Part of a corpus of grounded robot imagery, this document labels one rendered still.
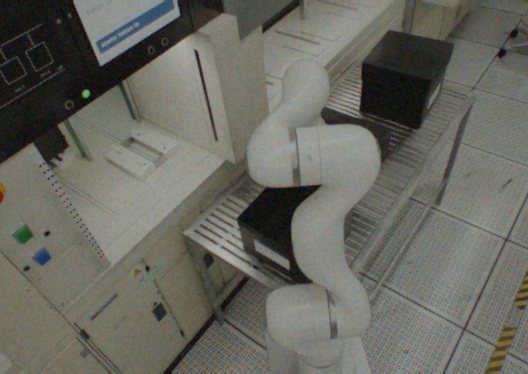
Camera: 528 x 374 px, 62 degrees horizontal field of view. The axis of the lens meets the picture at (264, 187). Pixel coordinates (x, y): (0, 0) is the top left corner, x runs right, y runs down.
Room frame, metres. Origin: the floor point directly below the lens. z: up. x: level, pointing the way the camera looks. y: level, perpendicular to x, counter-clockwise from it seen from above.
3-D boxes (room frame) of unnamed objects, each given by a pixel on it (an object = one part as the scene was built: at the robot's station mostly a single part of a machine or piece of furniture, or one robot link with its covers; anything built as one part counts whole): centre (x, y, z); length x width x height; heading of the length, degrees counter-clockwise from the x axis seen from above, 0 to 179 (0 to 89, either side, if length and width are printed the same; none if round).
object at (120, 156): (1.31, 0.45, 0.89); 0.22 x 0.21 x 0.04; 47
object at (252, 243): (0.89, -0.09, 0.85); 0.28 x 0.28 x 0.17; 47
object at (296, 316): (0.44, -0.05, 1.07); 0.19 x 0.12 x 0.24; 86
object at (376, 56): (1.55, -0.66, 0.89); 0.29 x 0.29 x 0.25; 51
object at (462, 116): (1.26, -0.34, 0.38); 1.30 x 0.60 x 0.76; 137
